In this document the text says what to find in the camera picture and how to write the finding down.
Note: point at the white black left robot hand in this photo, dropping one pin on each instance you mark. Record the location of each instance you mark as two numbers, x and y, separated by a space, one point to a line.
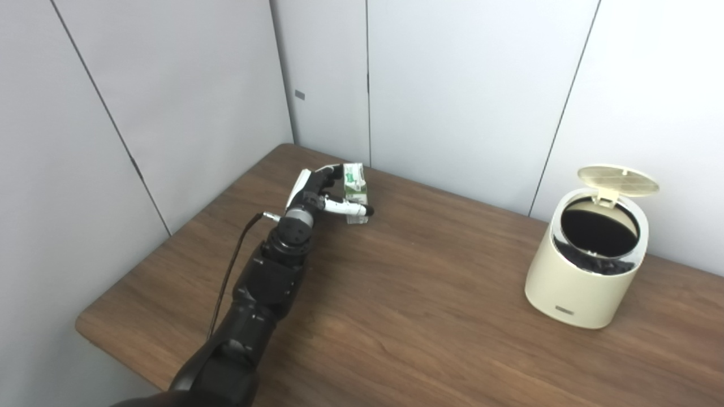
308 195

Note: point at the green white milk carton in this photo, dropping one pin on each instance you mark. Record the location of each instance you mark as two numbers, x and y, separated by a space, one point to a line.
356 189

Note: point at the cream-colored lidded bin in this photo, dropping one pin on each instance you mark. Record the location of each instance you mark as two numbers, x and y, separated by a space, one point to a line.
571 288

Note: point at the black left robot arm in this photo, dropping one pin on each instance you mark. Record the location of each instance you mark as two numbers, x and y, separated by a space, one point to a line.
266 288

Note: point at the black bin liner bag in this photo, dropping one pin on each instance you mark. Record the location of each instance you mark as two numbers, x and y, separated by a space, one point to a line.
594 264

